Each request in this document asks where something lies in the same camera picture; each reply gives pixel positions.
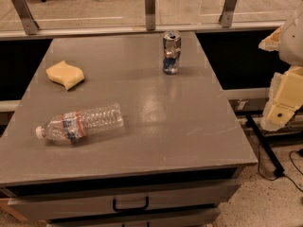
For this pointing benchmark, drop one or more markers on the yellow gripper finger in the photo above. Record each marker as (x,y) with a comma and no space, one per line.
(285,98)
(271,42)

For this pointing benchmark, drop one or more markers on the silver blue redbull can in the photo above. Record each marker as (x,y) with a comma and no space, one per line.
(172,51)

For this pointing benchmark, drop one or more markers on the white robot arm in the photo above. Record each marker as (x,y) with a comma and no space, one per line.
(291,40)

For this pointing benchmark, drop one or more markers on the yellow sponge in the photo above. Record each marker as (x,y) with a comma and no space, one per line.
(65,74)

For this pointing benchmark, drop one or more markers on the black metal floor stand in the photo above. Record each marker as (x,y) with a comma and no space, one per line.
(267,141)

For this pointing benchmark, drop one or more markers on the grey lower drawer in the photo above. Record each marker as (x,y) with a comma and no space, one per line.
(174,218)

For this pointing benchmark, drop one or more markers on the grey drawer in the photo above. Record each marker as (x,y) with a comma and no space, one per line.
(174,218)
(120,200)

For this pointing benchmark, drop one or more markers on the grey upper drawer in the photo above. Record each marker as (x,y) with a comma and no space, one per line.
(120,200)

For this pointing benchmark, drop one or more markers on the clear plastic water bottle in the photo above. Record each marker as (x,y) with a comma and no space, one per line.
(78,124)

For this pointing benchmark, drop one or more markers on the right metal railing bracket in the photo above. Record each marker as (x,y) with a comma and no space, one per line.
(226,18)

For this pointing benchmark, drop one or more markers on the metal railing bracket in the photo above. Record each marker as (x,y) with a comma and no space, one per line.
(226,18)
(150,14)
(29,25)

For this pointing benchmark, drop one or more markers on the middle metal railing bracket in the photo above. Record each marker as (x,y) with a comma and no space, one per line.
(150,14)

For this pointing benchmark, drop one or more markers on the left metal railing bracket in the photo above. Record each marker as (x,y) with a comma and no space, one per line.
(29,25)

